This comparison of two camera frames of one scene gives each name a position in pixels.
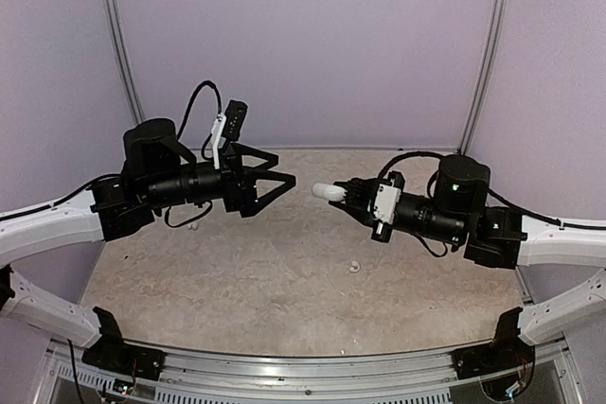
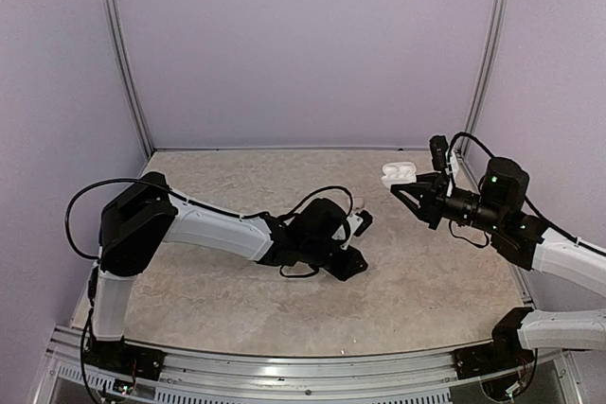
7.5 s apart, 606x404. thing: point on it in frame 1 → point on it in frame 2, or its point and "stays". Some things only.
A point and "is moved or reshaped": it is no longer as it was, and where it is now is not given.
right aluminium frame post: [492, 49] stays
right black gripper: [365, 187] → [433, 197]
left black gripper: [241, 197] → [355, 259]
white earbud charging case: [329, 192] is moved or reshaped
